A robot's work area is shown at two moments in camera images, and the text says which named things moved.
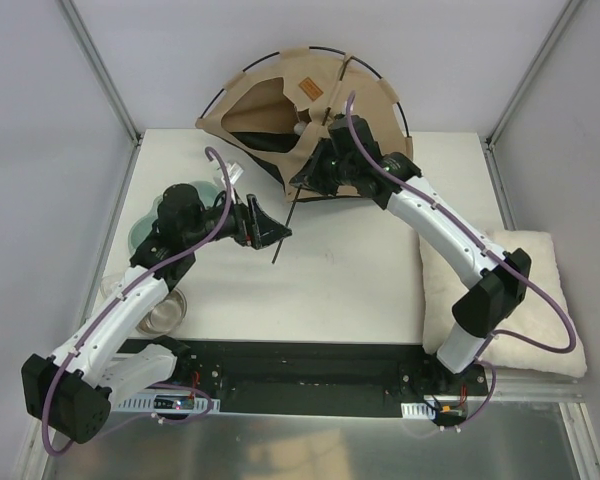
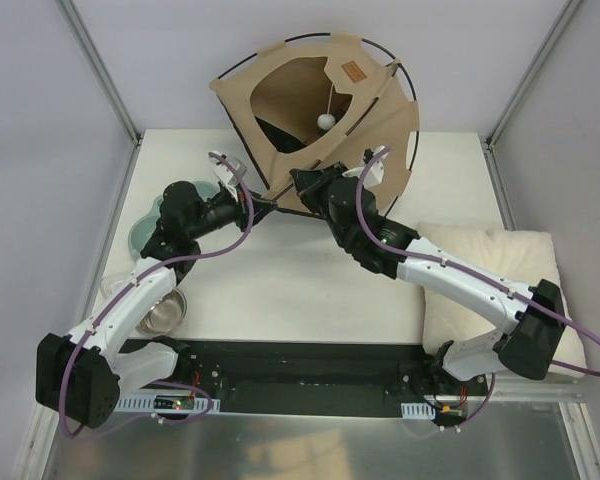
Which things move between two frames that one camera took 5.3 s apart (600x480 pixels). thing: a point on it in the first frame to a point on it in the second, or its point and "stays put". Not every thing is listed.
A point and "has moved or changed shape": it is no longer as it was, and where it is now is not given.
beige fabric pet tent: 276,111 has moved or changed shape
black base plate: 321,375 stays put
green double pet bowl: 141,226 stays put
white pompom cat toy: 299,127 to 327,121
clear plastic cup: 110,286 stays put
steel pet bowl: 165,316 stays put
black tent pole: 315,47 to 298,38
